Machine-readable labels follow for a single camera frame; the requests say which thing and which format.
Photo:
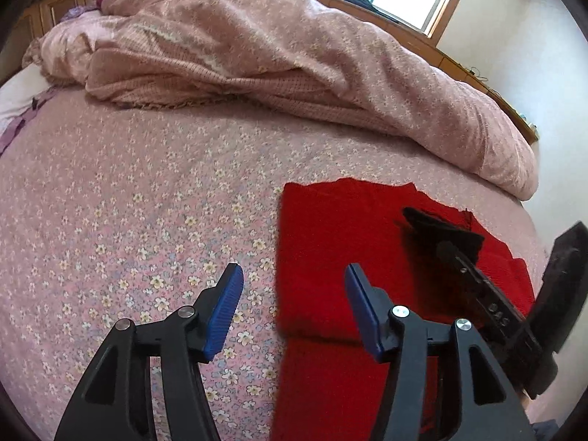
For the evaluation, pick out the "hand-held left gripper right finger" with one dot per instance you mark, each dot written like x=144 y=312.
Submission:
x=363 y=308

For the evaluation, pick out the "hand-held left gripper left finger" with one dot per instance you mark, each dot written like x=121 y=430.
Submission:
x=225 y=303

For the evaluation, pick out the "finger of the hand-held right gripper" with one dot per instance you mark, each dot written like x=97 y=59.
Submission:
x=450 y=243

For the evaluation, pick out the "red knitted sweater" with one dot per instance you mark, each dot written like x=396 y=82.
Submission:
x=330 y=239

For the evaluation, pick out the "small bottles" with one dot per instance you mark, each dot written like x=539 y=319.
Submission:
x=528 y=124

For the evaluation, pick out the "pink floral bed sheet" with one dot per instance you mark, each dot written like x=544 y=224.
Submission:
x=115 y=202

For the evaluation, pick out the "dark folded cloth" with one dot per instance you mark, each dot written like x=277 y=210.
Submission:
x=367 y=4

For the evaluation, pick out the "pink floral quilt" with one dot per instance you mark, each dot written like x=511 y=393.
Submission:
x=275 y=46

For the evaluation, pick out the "white pillow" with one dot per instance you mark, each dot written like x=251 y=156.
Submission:
x=18 y=96

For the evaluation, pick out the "purple cloth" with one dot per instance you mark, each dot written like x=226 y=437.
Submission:
x=78 y=13

